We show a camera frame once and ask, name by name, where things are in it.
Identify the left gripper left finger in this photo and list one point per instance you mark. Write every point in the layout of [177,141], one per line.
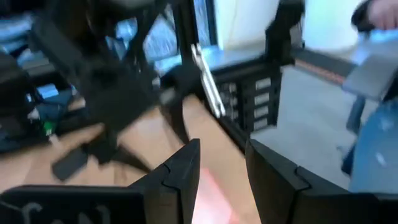
[177,180]

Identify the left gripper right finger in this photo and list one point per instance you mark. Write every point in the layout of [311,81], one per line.
[280,193]

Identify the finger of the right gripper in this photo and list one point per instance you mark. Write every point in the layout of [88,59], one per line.
[177,124]
[182,82]

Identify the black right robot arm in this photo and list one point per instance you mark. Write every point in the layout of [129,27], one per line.
[62,37]

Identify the pink sticky note pad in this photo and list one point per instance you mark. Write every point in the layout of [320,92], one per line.
[211,202]

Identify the person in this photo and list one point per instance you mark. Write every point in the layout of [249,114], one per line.
[373,149]

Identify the grey laptop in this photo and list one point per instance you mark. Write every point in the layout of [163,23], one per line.
[370,71]

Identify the black aluminium rig frame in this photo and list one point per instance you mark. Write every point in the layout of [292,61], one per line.
[239,137]

